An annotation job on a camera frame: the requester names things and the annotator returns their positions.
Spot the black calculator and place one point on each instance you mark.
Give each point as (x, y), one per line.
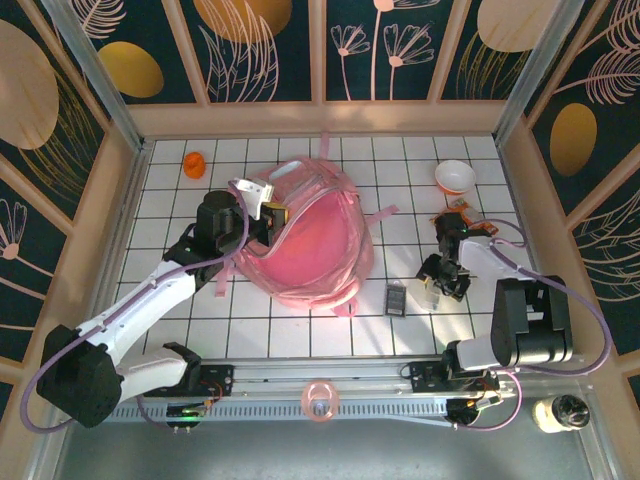
(394, 300)

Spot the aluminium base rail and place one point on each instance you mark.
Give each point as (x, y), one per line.
(350, 375)

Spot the white bottle black cap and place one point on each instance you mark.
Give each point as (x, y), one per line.
(560, 414)

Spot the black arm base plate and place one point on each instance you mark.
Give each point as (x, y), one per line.
(220, 380)
(425, 377)

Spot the clear plastic pen box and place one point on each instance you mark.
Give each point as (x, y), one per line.
(432, 300)

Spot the small orange plastic toy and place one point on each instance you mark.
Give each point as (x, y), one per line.
(194, 165)

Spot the orange snack packet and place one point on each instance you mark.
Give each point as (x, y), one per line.
(477, 226)

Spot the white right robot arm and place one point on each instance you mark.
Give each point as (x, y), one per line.
(500, 260)

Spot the aluminium frame post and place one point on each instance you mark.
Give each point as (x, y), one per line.
(95, 75)
(537, 70)

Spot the pink student backpack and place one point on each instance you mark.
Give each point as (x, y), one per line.
(320, 240)

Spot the black controller board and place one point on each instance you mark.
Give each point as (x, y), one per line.
(187, 411)
(462, 412)

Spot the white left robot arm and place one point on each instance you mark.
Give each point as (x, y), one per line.
(150, 295)

